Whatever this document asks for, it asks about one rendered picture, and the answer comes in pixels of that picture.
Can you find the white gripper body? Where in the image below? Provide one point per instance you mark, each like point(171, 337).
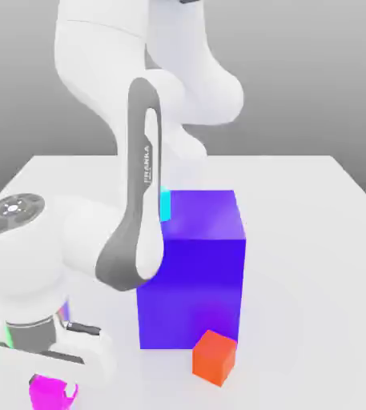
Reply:
point(57, 370)

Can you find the small magenta cube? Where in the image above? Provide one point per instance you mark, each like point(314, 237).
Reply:
point(48, 395)

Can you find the large blue box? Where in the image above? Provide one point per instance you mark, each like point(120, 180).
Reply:
point(198, 282)

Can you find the small cyan cube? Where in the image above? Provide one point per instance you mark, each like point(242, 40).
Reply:
point(165, 205)

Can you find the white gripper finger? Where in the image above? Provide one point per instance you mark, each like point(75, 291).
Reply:
point(70, 390)

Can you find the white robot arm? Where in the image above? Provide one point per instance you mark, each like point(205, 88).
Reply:
point(105, 96)

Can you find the small orange cube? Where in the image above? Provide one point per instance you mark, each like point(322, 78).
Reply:
point(213, 358)

